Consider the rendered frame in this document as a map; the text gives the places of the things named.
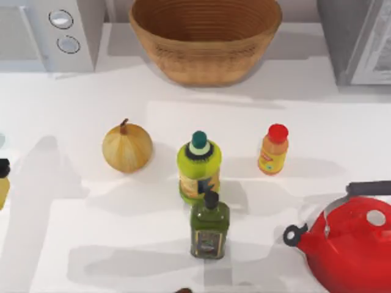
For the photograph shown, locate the orange bottle with red cap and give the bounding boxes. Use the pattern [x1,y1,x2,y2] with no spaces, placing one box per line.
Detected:
[257,123,290,176]

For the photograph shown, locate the light green bottle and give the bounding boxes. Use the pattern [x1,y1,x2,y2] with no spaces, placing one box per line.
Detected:
[176,131,222,203]

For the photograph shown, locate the dark green square bottle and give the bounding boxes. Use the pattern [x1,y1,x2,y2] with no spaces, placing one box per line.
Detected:
[189,191,230,260]

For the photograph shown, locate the brown woven basket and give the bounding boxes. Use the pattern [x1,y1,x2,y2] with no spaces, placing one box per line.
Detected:
[128,0,283,88]

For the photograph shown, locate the yellow bottle with black cap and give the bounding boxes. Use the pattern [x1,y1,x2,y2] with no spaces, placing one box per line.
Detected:
[0,158,11,211]

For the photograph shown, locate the yellow onion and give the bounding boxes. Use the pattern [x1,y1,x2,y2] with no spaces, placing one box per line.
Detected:
[101,118,153,174]

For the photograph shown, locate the red kettle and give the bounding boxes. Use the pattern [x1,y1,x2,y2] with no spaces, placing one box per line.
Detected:
[283,181,391,293]

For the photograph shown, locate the microwave knob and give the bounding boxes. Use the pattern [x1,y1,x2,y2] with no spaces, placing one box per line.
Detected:
[48,9,75,30]
[56,35,81,54]

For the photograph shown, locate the pale microwave oven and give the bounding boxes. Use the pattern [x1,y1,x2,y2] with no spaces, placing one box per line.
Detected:
[0,0,107,74]

